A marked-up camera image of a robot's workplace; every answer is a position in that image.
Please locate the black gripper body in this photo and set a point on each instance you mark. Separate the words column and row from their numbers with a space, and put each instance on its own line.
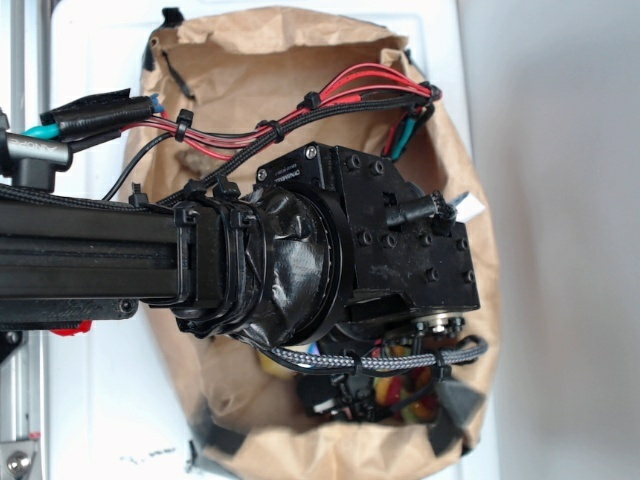
column 405, row 252

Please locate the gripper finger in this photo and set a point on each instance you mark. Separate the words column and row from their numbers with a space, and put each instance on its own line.
column 361, row 405
column 321, row 395

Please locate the green and yellow sponge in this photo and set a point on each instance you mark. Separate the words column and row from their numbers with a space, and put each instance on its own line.
column 274, row 369

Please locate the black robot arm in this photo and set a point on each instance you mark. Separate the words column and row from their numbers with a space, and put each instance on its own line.
column 334, row 266

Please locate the brown rock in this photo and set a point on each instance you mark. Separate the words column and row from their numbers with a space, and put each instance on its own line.
column 197, row 162

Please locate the brown paper bag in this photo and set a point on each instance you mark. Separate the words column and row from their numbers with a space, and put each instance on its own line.
column 232, row 70

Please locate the multicolour rope toy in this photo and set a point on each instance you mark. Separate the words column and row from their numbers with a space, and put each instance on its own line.
column 407, row 397

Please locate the aluminium frame rail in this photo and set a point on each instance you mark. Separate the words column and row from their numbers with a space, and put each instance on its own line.
column 25, row 66

